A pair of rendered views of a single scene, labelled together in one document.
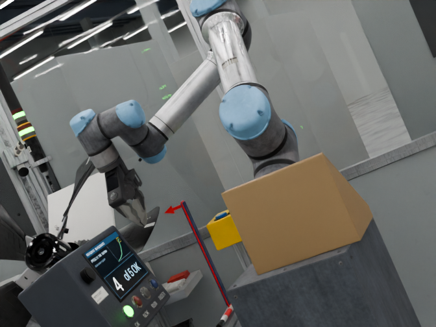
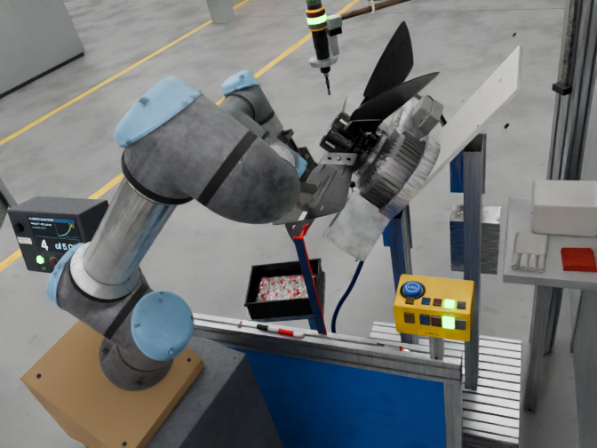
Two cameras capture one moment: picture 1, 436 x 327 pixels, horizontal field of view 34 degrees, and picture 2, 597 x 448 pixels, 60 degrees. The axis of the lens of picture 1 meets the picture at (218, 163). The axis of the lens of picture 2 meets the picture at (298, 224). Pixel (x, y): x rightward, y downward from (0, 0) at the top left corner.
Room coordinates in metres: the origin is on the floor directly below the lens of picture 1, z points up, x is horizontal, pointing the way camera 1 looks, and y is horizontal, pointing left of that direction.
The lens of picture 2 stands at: (2.22, -0.76, 1.91)
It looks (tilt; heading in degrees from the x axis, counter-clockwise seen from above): 37 degrees down; 103
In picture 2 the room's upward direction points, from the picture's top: 14 degrees counter-clockwise
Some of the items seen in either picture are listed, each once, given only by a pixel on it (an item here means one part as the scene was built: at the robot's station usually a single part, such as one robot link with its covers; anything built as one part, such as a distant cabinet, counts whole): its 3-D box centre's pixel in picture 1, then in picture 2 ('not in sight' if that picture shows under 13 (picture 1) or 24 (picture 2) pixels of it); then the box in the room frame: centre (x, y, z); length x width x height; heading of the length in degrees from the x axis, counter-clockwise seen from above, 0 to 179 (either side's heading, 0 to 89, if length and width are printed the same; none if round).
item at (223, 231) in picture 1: (231, 228); (434, 308); (2.29, 0.05, 1.02); 0.16 x 0.10 x 0.11; 165
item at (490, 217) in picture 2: not in sight; (474, 239); (2.48, 0.60, 0.73); 0.15 x 0.09 x 0.22; 165
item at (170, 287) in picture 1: (166, 289); (529, 252); (2.58, 0.36, 0.87); 0.15 x 0.09 x 0.02; 71
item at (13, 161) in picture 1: (15, 156); not in sight; (2.69, 0.68, 1.55); 0.10 x 0.07 x 0.08; 20
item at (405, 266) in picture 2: not in sight; (406, 308); (2.24, 0.58, 0.46); 0.09 x 0.04 x 0.91; 75
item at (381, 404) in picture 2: not in sight; (313, 417); (1.91, 0.15, 0.45); 0.82 x 0.01 x 0.66; 165
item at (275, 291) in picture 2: not in sight; (284, 292); (1.88, 0.33, 0.83); 0.19 x 0.14 x 0.04; 0
